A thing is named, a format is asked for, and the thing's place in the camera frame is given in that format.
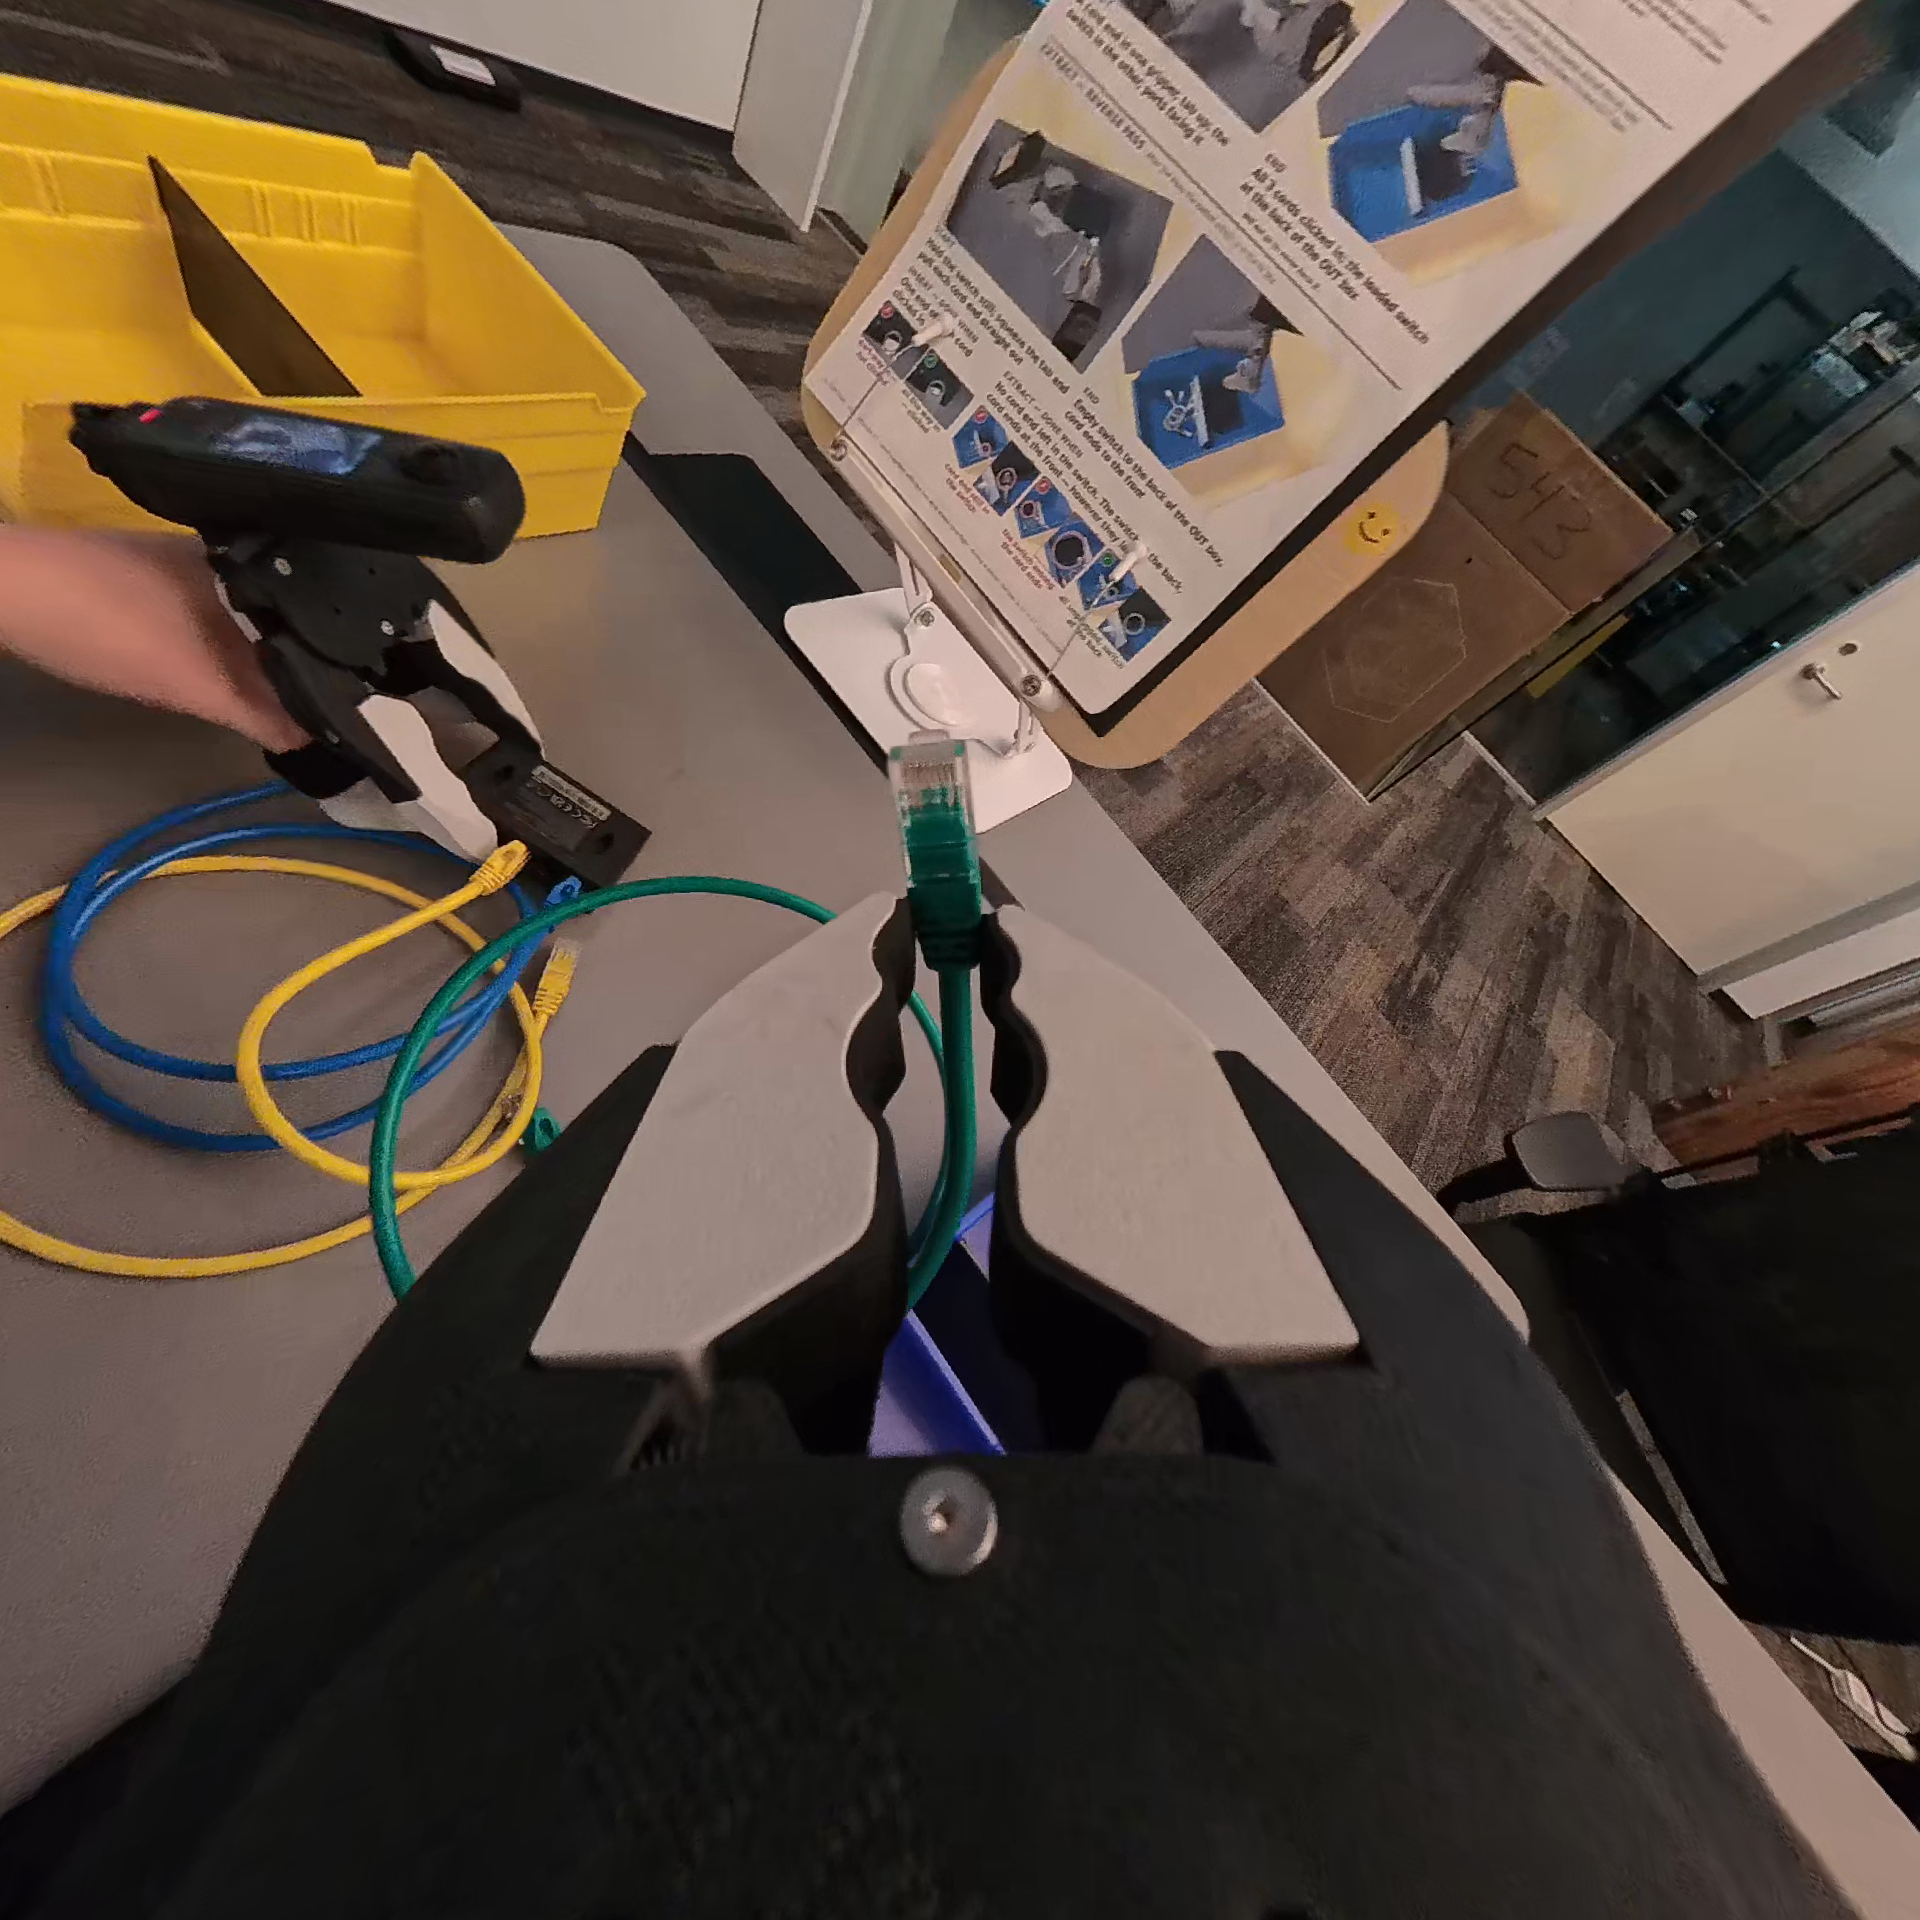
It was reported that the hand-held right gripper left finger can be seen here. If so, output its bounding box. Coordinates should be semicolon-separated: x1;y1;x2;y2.
529;891;922;1455

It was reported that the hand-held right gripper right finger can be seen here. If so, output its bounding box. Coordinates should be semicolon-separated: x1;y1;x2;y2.
984;904;1366;1455

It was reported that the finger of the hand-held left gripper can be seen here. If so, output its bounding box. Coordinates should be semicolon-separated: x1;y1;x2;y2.
321;698;502;859
402;596;545;762

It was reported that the black network switch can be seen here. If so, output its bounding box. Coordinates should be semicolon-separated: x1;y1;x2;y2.
455;731;657;890

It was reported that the yellow plastic bin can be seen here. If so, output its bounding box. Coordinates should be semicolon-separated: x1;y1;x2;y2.
0;75;648;540

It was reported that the blue plastic bin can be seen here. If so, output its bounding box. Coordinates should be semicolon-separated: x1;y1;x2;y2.
871;1192;1011;1457

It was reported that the yellow ethernet cable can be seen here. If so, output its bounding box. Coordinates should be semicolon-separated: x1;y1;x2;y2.
0;840;583;1281

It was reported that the blue ethernet cable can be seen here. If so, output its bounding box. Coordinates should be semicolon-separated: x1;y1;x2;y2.
36;785;590;1155

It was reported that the green ethernet cable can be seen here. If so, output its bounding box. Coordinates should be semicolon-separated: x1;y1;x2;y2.
370;737;986;1309

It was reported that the person's left forearm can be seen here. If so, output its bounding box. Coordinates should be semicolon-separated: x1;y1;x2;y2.
0;527;153;673

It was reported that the black floor device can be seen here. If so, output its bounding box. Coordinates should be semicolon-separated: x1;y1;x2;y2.
394;31;522;112

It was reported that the wooden display board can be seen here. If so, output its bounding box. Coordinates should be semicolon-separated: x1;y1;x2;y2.
802;31;1455;770

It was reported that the black office chair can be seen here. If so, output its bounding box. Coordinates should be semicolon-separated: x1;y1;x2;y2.
1438;1112;1920;1641

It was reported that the brown cardboard sheet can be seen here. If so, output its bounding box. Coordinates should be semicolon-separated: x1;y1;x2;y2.
1260;393;1679;801

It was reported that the white door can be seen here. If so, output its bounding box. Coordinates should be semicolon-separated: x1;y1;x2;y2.
1544;562;1920;1025

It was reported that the instruction poster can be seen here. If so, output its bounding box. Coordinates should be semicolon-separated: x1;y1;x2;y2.
802;0;1865;717

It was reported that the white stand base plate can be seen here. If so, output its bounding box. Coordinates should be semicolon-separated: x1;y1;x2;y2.
784;547;1078;826

